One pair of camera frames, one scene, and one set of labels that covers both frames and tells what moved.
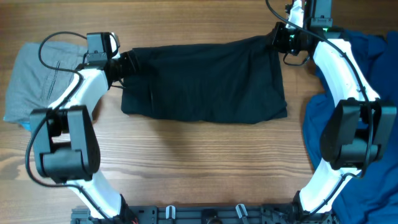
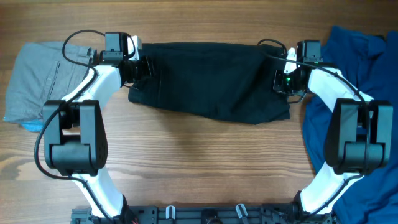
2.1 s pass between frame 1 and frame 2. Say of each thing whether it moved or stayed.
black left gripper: moved
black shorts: stayed
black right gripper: moved
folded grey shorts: stayed
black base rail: stayed
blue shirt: stayed
